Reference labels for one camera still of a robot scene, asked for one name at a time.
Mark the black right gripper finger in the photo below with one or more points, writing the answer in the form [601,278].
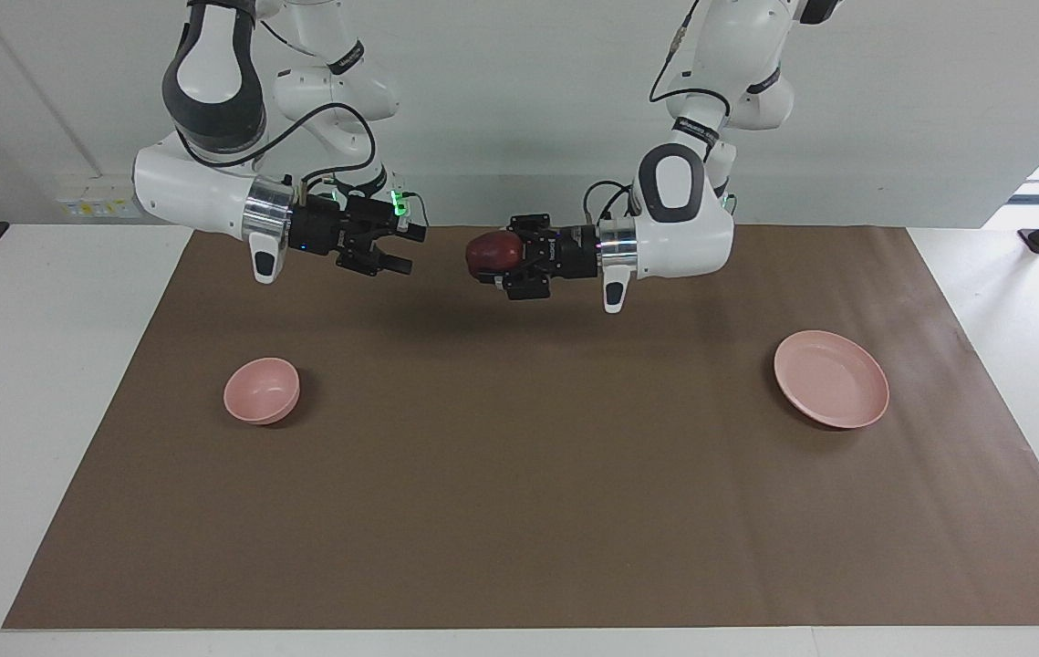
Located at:
[400,230]
[373,260]

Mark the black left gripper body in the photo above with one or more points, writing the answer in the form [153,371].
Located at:
[569,251]

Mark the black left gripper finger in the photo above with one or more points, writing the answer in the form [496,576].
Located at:
[530,226]
[526,286]

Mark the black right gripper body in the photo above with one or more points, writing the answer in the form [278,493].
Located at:
[327,228]

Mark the dark red apple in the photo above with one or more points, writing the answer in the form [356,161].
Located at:
[493,254]

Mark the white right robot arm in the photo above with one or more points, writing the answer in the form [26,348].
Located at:
[200,196]

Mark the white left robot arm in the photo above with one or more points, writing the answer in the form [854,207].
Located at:
[683,237]

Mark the pink bowl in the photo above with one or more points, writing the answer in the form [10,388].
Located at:
[259,392]

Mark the pink plate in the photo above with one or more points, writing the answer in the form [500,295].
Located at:
[829,379]

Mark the brown table mat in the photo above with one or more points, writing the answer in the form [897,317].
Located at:
[528,456]

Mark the white wall socket strip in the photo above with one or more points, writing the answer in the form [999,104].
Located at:
[99,205]

